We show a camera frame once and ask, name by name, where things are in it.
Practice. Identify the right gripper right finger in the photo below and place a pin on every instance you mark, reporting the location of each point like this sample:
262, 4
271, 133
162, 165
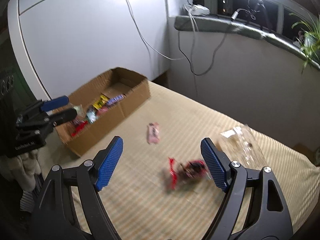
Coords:
267, 217

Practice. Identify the white wardrobe cabinet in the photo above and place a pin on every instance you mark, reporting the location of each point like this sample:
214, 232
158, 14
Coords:
61, 44

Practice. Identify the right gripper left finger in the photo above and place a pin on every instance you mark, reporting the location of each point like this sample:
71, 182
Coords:
54, 215

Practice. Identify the Snickers bar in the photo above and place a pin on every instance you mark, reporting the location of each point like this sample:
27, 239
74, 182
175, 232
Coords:
115, 100

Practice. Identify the pink small snack packet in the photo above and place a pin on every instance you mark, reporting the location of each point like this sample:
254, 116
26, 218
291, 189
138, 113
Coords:
153, 136

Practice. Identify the clear plastic snack bag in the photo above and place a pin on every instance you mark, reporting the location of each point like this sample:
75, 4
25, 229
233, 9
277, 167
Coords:
240, 144

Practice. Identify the grey stone window sill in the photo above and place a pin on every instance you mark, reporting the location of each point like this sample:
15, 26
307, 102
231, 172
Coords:
219, 25

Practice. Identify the brown cardboard box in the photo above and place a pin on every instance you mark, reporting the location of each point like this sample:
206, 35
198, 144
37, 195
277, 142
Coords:
111, 83

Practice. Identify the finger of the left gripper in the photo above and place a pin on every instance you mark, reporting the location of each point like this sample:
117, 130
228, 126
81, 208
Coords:
62, 117
54, 103

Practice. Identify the green spider plant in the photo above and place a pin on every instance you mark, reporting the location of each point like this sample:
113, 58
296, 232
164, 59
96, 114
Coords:
310, 46

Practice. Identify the white power strip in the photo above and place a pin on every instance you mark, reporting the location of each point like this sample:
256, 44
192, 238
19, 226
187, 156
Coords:
197, 10

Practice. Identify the red clear dried fruit bag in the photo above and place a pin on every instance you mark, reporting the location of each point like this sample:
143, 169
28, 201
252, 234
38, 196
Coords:
77, 126

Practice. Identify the striped beige mattress cover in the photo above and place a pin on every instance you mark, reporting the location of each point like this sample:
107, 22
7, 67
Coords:
164, 134

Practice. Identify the yellow candy packet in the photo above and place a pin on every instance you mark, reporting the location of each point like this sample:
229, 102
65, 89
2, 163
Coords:
100, 102

